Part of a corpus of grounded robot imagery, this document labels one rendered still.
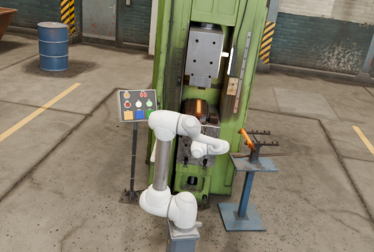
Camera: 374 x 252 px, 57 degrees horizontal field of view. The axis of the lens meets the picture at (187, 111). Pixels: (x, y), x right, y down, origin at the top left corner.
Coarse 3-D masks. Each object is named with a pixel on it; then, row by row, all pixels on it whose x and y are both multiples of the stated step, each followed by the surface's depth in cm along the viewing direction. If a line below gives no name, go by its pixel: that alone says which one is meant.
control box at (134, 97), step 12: (120, 96) 302; (132, 96) 306; (144, 96) 310; (120, 108) 301; (132, 108) 305; (144, 108) 309; (156, 108) 314; (120, 120) 302; (132, 120) 304; (144, 120) 308
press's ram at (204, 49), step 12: (192, 24) 326; (192, 36) 297; (204, 36) 297; (216, 36) 296; (192, 48) 301; (204, 48) 301; (216, 48) 300; (192, 60) 306; (204, 60) 305; (216, 60) 305; (192, 72) 310; (204, 72) 309; (216, 72) 309
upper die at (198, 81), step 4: (192, 76) 311; (196, 76) 311; (192, 80) 313; (196, 80) 313; (200, 80) 312; (204, 80) 312; (208, 80) 312; (192, 84) 314; (196, 84) 314; (200, 84) 314; (204, 84) 314; (208, 84) 314
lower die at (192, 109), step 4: (192, 100) 359; (196, 100) 357; (204, 100) 362; (192, 104) 349; (196, 104) 347; (200, 104) 348; (192, 108) 338; (196, 108) 336; (200, 108) 338; (204, 108) 341; (188, 112) 330; (192, 112) 329; (200, 112) 329; (196, 116) 327; (204, 116) 326; (200, 120) 328; (204, 120) 328
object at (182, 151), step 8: (216, 112) 355; (208, 120) 335; (208, 128) 324; (216, 128) 324; (184, 136) 329; (184, 144) 332; (184, 152) 336; (176, 160) 340; (184, 160) 340; (192, 160) 339; (200, 160) 338; (208, 160) 338
